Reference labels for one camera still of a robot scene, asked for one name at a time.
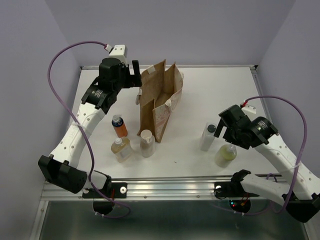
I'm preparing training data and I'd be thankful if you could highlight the white square bottle black cap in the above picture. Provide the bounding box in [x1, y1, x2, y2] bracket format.
[199, 122, 217, 152]

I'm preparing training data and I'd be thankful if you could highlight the pink printed canvas bag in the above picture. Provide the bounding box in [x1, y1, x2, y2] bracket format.
[136, 60, 184, 143]

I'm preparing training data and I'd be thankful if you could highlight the round yellow liquid bottle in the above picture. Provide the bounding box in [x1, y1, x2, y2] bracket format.
[215, 144, 238, 168]

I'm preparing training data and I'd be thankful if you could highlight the beige pump bottle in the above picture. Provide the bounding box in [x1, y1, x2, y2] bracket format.
[140, 129, 156, 158]

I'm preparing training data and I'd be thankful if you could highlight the clear amber liquid bottle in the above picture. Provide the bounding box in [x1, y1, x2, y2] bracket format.
[111, 136, 134, 163]

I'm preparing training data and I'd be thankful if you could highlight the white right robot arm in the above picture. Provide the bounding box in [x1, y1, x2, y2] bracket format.
[214, 105, 320, 223]

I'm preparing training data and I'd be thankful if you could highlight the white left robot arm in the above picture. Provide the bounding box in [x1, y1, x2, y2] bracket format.
[38, 57, 142, 194]

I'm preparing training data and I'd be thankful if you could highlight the orange bottle blue cap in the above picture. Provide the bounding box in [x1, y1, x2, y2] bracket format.
[111, 114, 128, 138]

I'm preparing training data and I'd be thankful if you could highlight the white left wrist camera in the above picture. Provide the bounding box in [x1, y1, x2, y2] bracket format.
[108, 44, 128, 66]

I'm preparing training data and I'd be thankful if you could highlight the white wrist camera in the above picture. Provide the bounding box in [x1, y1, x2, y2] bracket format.
[241, 104, 257, 116]
[108, 44, 128, 66]

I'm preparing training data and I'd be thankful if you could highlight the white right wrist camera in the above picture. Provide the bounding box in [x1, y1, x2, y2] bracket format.
[241, 104, 257, 116]

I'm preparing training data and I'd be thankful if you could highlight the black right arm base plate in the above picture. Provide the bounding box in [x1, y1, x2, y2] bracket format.
[214, 181, 249, 199]

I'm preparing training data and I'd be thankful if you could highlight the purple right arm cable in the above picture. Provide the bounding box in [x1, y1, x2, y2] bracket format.
[212, 95, 308, 217]

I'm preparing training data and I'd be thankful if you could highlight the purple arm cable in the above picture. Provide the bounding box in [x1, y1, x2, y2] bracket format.
[47, 41, 131, 220]
[212, 95, 308, 217]

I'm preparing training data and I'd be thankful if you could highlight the aluminium mounting rail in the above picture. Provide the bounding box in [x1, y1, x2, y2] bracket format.
[40, 175, 231, 202]

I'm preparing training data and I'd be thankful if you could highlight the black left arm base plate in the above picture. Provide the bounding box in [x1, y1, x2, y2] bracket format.
[82, 182, 128, 199]

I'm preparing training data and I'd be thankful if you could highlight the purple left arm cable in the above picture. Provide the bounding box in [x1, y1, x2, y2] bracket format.
[47, 41, 131, 220]

